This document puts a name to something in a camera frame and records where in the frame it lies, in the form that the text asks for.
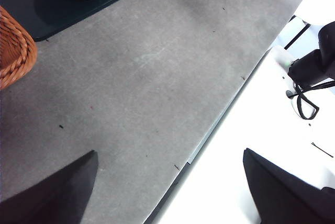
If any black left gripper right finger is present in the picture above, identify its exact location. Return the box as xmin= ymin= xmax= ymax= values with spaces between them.
xmin=243 ymin=148 xmax=335 ymax=224

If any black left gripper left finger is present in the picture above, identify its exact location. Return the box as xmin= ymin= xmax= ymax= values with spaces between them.
xmin=0 ymin=150 xmax=99 ymax=224

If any small white device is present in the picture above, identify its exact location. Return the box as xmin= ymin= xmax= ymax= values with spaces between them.
xmin=271 ymin=45 xmax=295 ymax=69

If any brown wicker basket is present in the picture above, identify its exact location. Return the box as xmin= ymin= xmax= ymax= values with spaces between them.
xmin=0 ymin=5 xmax=38 ymax=91

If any thin black stand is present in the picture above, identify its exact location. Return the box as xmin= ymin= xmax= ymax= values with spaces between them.
xmin=284 ymin=14 xmax=312 ymax=50

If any black rectangular tray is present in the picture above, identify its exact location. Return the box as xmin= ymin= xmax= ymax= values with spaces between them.
xmin=0 ymin=0 xmax=154 ymax=42

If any looped black cable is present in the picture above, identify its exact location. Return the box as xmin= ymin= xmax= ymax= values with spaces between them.
xmin=286 ymin=80 xmax=335 ymax=120

